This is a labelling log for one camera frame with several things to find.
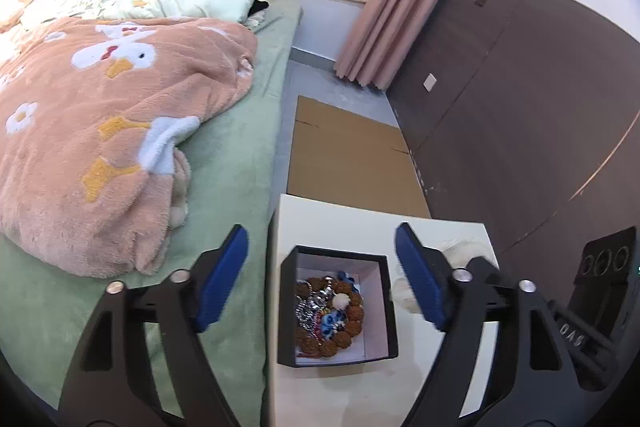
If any blue ring bracelet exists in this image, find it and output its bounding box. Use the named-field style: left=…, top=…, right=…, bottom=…
left=320, top=312, right=347, bottom=339

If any black jewelry box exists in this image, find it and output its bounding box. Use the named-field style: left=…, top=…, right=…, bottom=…
left=277, top=245, right=399, bottom=369

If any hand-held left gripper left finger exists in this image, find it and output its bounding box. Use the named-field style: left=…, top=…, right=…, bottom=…
left=57, top=224, right=250, bottom=427

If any brown bead bracelet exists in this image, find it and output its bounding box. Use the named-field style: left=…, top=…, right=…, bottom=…
left=294, top=276, right=365, bottom=356

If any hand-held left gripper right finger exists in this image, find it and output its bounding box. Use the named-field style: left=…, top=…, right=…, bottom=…
left=394, top=222, right=576, bottom=427

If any red beaded bracelet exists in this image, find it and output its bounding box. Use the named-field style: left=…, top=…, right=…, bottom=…
left=306, top=312, right=327, bottom=340

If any green bed sheet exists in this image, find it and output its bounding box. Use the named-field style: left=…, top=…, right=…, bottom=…
left=0, top=0, right=303, bottom=427

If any pink duck print blanket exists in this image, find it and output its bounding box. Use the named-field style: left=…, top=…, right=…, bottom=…
left=0, top=17, right=260, bottom=278

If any flat cardboard sheet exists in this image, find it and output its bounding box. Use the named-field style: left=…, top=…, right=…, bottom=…
left=286, top=94, right=432, bottom=219

